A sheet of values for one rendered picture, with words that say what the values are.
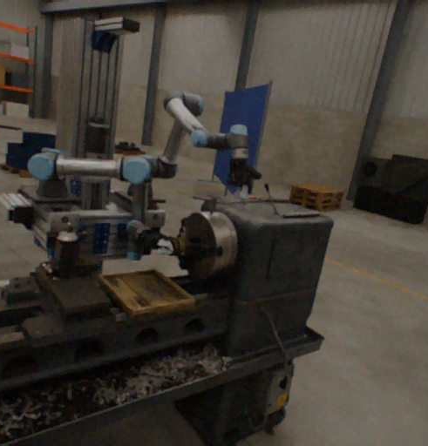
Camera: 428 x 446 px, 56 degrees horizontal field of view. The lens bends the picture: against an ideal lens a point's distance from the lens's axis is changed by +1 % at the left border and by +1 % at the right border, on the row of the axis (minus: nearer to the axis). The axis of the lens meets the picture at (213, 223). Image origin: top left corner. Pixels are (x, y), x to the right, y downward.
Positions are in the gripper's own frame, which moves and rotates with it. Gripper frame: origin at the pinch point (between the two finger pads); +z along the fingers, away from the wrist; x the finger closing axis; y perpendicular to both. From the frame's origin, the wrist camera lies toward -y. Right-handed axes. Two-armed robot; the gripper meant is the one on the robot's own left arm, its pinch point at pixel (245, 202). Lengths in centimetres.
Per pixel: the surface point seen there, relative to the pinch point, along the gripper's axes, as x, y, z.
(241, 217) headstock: -2.2, 0.6, 6.7
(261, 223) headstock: 9.4, -0.9, 9.9
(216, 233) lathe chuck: -0.7, 17.3, 13.2
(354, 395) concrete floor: -24, -114, 131
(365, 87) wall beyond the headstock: -475, -901, -343
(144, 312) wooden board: -5, 52, 43
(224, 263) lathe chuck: -1.9, 12.7, 27.1
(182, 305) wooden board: -5, 34, 43
